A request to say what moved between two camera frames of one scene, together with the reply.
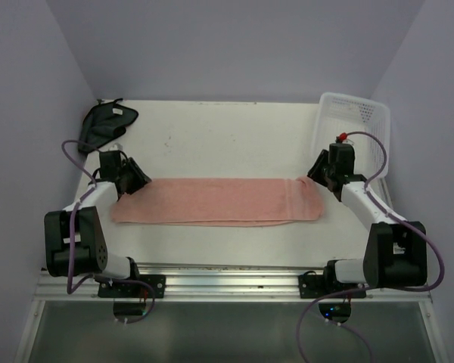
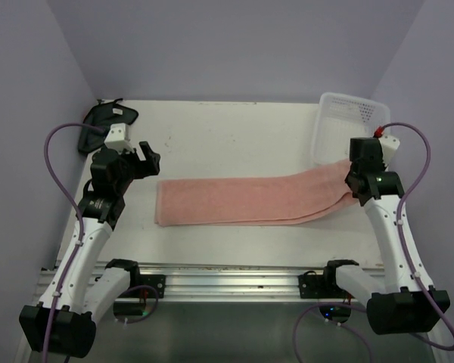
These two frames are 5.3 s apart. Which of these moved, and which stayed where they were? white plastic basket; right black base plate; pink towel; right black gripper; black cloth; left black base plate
Moved: right black gripper; pink towel
Stayed: white plastic basket; black cloth; right black base plate; left black base plate
